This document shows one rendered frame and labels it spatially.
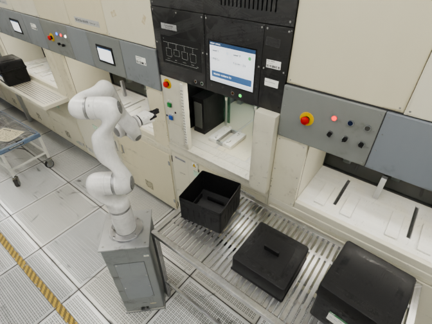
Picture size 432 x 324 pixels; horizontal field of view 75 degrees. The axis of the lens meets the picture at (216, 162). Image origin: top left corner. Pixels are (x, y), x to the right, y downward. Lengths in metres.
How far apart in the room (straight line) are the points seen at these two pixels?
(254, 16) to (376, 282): 1.23
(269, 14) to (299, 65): 0.25
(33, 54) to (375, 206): 4.27
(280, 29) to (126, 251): 1.38
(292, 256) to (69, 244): 2.00
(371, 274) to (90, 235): 2.27
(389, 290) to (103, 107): 1.38
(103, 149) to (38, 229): 1.86
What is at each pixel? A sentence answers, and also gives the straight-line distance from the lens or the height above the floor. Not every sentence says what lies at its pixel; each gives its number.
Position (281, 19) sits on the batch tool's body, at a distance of 1.36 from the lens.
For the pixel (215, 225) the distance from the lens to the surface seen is 1.64.
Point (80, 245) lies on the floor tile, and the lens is 2.84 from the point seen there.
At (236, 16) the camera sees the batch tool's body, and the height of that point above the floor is 1.81.
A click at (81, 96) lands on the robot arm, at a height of 1.55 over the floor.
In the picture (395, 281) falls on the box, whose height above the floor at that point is 1.01.
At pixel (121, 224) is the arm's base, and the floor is 0.87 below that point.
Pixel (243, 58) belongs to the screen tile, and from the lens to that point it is 1.49.
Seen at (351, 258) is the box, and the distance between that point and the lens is 1.41.
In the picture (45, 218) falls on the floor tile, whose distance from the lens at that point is 3.21.
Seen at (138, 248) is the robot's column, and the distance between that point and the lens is 1.71.
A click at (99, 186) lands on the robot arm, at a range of 1.50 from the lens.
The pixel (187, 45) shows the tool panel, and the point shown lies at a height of 1.63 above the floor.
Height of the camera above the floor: 2.10
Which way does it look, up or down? 38 degrees down
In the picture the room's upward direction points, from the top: 1 degrees counter-clockwise
